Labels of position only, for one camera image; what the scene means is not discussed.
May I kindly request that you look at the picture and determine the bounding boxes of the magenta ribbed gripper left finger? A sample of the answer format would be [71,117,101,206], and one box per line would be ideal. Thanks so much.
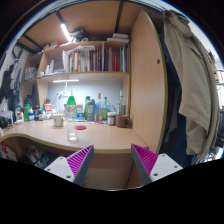
[45,145,94,187]

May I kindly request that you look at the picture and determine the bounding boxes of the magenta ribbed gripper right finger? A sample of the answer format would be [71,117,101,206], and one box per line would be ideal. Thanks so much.
[131,144,182,185]

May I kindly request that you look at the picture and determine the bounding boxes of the red round coaster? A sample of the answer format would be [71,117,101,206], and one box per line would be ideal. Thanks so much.
[76,125,86,130]

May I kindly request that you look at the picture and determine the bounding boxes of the clear drinking glass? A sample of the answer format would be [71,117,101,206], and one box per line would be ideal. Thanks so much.
[66,118,78,141]

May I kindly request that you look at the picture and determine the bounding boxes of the white ceramic mug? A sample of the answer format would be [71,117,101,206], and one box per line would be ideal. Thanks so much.
[53,114,64,127]

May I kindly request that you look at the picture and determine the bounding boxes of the brown ceramic mug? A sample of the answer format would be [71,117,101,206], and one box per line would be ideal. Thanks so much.
[116,115,132,128]

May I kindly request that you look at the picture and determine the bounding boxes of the green cap plastic bottle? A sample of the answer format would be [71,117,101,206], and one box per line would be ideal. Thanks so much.
[66,95,77,119]

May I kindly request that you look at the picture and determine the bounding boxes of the clear glass bottle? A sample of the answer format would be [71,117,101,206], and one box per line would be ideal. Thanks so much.
[95,93,102,122]

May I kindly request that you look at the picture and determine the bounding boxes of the grey shaker bottle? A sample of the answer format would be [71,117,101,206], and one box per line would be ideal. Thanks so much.
[86,99,95,121]

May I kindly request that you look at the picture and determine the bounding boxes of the tall clear bottle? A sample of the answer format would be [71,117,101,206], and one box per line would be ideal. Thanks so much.
[117,91,126,115]

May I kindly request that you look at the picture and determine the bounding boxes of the green glass bottle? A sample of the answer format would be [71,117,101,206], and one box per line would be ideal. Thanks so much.
[102,96,108,121]

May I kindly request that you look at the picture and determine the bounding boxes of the red white container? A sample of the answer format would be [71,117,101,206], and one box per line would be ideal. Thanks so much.
[44,101,52,119]

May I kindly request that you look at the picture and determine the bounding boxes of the beige hanging jacket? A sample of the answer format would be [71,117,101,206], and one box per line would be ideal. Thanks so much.
[163,10,219,157]

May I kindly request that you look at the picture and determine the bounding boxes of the green can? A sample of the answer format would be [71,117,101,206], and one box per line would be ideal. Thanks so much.
[23,104,30,121]

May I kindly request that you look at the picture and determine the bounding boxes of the under-shelf light strip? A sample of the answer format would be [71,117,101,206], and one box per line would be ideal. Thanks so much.
[52,79,80,83]

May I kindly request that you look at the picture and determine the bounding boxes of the wooden shelf unit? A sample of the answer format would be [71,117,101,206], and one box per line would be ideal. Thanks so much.
[17,9,168,155]

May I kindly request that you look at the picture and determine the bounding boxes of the row of books on shelf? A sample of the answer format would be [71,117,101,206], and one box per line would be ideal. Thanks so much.
[62,42,129,73]

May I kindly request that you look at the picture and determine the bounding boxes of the stacked white books on top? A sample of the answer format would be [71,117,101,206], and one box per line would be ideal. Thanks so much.
[108,33,129,43]

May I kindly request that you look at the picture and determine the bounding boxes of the ceiling tube light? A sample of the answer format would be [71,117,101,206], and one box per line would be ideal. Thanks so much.
[61,23,71,42]

